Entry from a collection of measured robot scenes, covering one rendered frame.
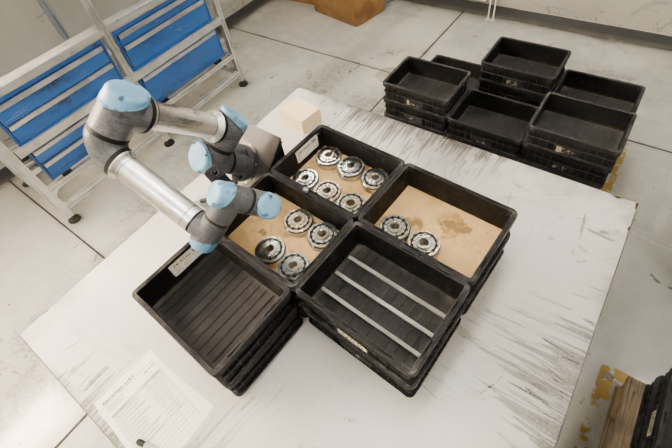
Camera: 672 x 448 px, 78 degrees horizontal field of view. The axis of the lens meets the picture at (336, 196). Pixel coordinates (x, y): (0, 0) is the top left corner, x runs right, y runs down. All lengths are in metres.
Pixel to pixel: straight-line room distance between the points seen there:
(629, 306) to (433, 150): 1.21
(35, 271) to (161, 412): 1.85
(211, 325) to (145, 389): 0.30
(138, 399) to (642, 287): 2.21
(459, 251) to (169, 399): 1.00
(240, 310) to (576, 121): 1.85
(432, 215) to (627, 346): 1.22
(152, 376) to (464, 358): 0.97
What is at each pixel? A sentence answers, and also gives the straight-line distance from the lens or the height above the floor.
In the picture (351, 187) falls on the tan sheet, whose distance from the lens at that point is 1.53.
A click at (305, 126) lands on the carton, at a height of 0.74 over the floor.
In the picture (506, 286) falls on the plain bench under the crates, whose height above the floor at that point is 0.70.
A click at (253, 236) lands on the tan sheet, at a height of 0.83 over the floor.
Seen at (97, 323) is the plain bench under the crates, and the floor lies 0.70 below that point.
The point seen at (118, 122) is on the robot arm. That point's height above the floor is 1.35.
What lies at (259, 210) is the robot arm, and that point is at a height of 1.13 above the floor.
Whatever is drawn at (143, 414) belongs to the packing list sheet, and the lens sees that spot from 1.51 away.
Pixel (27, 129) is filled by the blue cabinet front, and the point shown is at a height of 0.67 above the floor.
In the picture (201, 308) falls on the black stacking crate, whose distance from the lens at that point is 1.40.
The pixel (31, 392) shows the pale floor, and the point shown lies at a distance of 2.71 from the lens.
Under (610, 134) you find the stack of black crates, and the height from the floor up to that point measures 0.49.
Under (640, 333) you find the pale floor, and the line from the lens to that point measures 2.39.
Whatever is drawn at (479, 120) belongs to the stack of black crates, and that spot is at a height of 0.38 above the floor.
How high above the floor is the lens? 1.98
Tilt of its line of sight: 50 degrees down
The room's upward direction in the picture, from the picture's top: 11 degrees counter-clockwise
